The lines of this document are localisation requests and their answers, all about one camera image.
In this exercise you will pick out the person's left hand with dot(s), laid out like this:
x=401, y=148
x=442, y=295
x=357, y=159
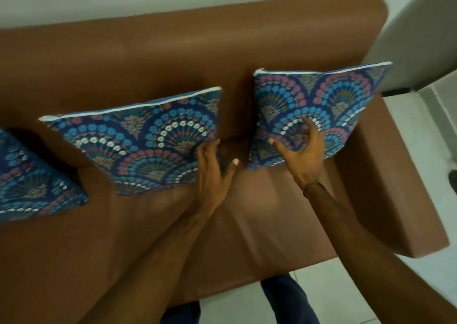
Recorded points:
x=210, y=183

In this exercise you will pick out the person's right hand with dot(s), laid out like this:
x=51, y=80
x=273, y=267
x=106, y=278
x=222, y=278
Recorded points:
x=303, y=159

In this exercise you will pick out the person's right thumb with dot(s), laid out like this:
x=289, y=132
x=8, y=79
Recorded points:
x=280, y=149

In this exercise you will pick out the person's left thumb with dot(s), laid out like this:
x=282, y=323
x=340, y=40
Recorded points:
x=230, y=172

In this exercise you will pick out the blue patterned cushion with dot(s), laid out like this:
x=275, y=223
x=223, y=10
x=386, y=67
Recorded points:
x=142, y=138
x=321, y=91
x=28, y=184

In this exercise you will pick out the person's right forearm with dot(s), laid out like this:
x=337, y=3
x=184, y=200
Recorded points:
x=371, y=256

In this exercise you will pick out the person's left forearm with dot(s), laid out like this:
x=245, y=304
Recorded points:
x=153, y=263

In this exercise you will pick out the person's right leg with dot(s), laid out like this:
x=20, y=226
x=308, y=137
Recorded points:
x=285, y=298

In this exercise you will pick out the person's leg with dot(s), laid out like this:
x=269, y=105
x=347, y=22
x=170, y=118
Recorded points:
x=182, y=315
x=285, y=298

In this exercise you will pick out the brown leather sofa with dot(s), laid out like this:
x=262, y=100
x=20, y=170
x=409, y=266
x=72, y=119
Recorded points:
x=150, y=52

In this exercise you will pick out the person's left leg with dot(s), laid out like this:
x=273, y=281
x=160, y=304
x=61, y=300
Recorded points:
x=182, y=315

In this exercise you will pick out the black object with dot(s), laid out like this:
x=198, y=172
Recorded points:
x=453, y=181

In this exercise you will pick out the white door panel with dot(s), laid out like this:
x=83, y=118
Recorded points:
x=417, y=31

